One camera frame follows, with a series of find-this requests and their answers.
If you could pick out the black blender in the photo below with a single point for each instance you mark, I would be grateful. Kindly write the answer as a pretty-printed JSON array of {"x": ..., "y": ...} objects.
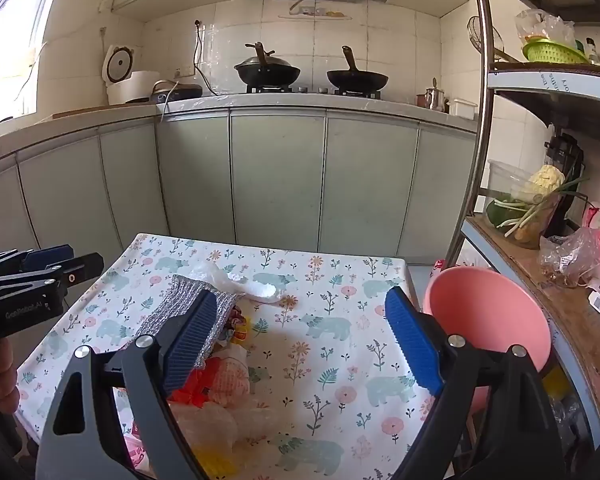
[{"x": 565, "y": 150}]

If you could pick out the white lidded container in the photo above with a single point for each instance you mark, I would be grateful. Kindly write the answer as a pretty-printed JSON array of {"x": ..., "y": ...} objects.
[{"x": 462, "y": 109}]

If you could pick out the pink plastic bucket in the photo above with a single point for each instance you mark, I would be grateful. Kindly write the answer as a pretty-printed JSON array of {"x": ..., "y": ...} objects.
[{"x": 480, "y": 310}]

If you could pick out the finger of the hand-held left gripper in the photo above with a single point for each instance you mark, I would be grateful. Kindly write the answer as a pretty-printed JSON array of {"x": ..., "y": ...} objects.
[
  {"x": 80, "y": 267},
  {"x": 47, "y": 255}
]

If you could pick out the colourful candy wrapper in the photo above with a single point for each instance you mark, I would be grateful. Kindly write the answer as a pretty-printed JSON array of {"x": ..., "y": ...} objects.
[{"x": 237, "y": 325}]

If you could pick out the white rice cooker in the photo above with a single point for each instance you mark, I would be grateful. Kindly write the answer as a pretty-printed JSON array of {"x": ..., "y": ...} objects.
[{"x": 130, "y": 85}]

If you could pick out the gas stove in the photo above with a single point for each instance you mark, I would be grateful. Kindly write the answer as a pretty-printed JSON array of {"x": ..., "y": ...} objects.
[{"x": 310, "y": 90}]

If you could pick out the clear plastic wrap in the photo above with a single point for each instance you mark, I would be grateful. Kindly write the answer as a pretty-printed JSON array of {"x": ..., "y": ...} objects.
[{"x": 212, "y": 275}]

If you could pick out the wooden cutting board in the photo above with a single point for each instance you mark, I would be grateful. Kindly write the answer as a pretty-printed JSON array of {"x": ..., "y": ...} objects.
[{"x": 80, "y": 111}]

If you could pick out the small dark-capped bottle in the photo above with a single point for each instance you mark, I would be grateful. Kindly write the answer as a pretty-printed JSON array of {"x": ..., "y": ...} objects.
[{"x": 591, "y": 51}]

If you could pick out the window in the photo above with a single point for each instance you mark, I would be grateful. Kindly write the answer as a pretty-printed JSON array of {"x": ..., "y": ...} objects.
[{"x": 10, "y": 35}]

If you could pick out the pale green lower cabinets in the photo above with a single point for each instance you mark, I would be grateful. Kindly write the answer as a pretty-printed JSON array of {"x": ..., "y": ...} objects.
[{"x": 275, "y": 180}]

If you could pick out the cauliflower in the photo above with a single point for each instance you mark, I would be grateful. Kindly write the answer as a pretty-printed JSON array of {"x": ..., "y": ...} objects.
[{"x": 547, "y": 177}]

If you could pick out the pink printed packet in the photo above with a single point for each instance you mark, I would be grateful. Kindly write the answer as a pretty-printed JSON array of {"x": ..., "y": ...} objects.
[{"x": 135, "y": 452}]

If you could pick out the black open wok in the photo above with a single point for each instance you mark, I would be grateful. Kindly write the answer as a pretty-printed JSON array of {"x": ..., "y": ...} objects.
[{"x": 357, "y": 80}]

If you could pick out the yellow packet under rack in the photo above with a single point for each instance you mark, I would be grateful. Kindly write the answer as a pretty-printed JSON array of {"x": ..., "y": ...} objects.
[{"x": 556, "y": 382}]

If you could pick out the yellow wrapper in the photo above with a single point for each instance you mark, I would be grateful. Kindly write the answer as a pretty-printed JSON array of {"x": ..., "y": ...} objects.
[{"x": 220, "y": 467}]

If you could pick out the large clear plastic bag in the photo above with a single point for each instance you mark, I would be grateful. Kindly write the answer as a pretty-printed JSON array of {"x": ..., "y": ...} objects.
[{"x": 220, "y": 425}]

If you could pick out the clear plastic vegetable container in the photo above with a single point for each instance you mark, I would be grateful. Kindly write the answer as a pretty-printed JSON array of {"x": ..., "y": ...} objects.
[{"x": 505, "y": 180}]

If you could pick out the white tissue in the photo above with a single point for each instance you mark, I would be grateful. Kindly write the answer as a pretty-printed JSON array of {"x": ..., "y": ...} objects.
[{"x": 262, "y": 290}]

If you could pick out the dark electric cooker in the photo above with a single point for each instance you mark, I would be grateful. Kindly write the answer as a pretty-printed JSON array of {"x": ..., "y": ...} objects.
[{"x": 177, "y": 92}]

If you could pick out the floral bear printed tablecloth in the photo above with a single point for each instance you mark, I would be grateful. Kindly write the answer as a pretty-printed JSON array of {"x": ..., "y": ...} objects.
[{"x": 320, "y": 360}]

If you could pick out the plastic bag of nuts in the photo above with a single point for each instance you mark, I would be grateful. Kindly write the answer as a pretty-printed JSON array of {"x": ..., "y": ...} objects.
[{"x": 570, "y": 260}]

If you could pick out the green plastic basket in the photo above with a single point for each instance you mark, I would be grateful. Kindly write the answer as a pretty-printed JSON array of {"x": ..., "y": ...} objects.
[{"x": 552, "y": 52}]

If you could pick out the brown cardboard sheet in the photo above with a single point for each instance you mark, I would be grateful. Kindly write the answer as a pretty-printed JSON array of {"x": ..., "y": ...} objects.
[{"x": 560, "y": 320}]

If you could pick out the black wok with lid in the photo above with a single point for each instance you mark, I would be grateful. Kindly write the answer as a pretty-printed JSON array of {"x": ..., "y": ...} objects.
[{"x": 267, "y": 72}]

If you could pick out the person's left hand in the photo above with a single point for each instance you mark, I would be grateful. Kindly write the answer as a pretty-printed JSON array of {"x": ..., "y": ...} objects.
[{"x": 2, "y": 375}]

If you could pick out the clear bag of food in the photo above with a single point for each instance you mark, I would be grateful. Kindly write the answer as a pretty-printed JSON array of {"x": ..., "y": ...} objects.
[{"x": 540, "y": 25}]

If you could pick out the steel kettle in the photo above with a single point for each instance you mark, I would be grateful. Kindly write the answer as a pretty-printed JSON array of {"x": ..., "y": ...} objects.
[{"x": 434, "y": 97}]

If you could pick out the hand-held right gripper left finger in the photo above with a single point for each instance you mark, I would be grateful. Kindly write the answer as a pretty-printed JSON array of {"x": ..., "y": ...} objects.
[{"x": 195, "y": 340}]

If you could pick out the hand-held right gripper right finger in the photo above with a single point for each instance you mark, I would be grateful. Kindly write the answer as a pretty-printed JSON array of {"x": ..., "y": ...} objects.
[{"x": 415, "y": 340}]

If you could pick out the small brown cup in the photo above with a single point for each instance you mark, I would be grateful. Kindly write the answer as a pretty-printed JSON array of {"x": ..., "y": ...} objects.
[{"x": 420, "y": 100}]

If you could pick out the metal shelf rack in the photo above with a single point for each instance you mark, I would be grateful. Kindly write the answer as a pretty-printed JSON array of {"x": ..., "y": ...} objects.
[{"x": 484, "y": 110}]

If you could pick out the glass wall shelf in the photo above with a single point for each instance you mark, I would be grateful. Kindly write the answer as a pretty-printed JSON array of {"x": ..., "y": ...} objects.
[{"x": 315, "y": 16}]

